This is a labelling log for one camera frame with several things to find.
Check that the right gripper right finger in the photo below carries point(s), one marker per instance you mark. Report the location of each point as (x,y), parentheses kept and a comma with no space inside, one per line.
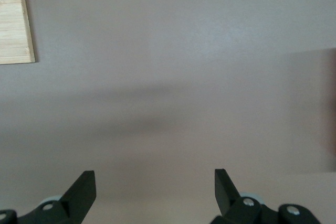
(227,197)

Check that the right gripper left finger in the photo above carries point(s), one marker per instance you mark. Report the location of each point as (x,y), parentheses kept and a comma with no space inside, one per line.
(78,197)

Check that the bamboo cutting board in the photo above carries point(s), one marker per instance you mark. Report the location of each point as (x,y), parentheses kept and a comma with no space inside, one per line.
(13,19)

